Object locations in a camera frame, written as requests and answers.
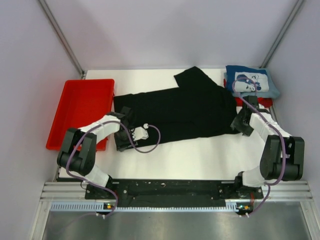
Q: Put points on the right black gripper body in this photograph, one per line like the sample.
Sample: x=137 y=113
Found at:
x=242 y=126

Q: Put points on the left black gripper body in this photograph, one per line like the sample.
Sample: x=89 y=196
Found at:
x=122 y=139

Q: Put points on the black t-shirt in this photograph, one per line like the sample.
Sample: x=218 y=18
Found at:
x=196 y=108

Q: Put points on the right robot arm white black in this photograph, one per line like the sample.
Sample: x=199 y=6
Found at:
x=282 y=158

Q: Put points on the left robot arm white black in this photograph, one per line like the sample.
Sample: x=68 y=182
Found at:
x=79 y=146

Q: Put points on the folded red t-shirt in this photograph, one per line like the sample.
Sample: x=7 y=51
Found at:
x=265 y=102

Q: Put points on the folded light blue t-shirt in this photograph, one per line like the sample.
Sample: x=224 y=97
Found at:
x=272 y=93

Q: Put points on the red plastic bin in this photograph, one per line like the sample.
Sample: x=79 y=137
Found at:
x=82 y=102

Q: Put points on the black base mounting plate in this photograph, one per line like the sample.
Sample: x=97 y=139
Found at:
x=160 y=193

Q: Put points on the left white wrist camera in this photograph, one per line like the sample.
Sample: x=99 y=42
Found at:
x=140 y=133

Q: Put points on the grey slotted cable duct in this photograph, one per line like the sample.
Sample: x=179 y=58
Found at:
x=101 y=207

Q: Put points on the left aluminium frame post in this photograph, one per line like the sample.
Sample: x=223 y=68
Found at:
x=60 y=36

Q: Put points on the aluminium frame post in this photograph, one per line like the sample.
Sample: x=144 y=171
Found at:
x=60 y=36
x=293 y=14

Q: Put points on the right aluminium frame post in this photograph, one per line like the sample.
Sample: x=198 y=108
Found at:
x=293 y=14

